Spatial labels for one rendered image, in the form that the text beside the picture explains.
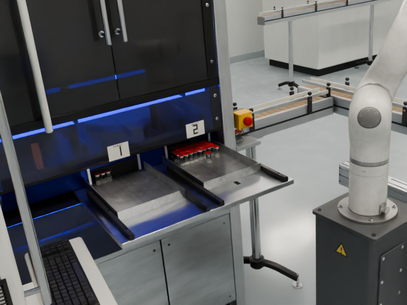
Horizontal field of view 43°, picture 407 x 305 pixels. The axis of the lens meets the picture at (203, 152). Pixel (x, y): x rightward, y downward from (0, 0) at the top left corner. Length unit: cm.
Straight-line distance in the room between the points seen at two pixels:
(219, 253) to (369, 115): 115
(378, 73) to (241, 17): 625
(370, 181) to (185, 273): 103
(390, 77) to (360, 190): 36
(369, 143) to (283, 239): 170
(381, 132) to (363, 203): 27
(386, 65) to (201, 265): 127
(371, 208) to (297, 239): 154
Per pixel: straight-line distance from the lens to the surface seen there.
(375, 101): 153
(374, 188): 169
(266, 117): 245
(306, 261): 303
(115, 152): 197
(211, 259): 241
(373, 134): 157
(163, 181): 198
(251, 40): 795
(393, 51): 156
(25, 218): 133
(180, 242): 227
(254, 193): 185
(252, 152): 250
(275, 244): 317
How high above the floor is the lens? 173
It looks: 22 degrees down
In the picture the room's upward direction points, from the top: 5 degrees counter-clockwise
